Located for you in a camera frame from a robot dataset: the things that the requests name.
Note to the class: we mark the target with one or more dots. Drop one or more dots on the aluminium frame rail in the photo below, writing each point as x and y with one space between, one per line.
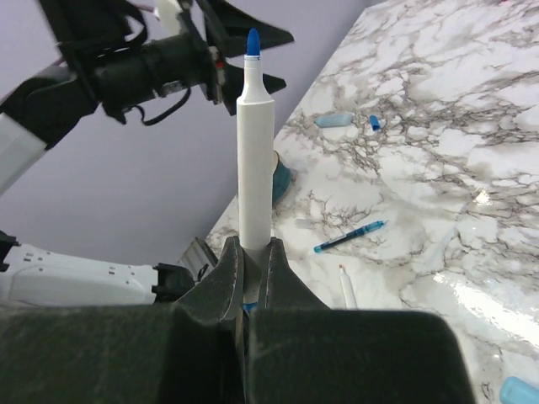
199 259

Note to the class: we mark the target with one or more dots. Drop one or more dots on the blue transparent gel pen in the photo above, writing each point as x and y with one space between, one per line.
351 235

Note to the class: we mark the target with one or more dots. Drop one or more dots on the white marker red tip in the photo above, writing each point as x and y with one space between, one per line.
347 289

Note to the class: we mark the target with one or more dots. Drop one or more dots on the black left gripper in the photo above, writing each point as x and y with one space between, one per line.
128 69

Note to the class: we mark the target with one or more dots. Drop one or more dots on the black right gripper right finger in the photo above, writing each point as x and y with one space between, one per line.
301 351

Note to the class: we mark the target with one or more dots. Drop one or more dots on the light blue rectangular block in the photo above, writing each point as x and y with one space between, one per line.
333 120

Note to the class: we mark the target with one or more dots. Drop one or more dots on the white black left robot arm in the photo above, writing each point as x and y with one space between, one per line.
35 116

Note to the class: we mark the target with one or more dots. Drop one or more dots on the blue marker cap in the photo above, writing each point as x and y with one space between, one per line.
374 122

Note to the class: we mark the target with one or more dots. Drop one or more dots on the white marker blue end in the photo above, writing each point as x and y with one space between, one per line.
255 166

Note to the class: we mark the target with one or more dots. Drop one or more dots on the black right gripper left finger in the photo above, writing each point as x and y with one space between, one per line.
181 352

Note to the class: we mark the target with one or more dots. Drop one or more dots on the teal bowl white inside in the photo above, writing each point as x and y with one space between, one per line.
282 177

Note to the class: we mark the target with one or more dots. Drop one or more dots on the light blue eraser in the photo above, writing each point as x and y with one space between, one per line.
516 391

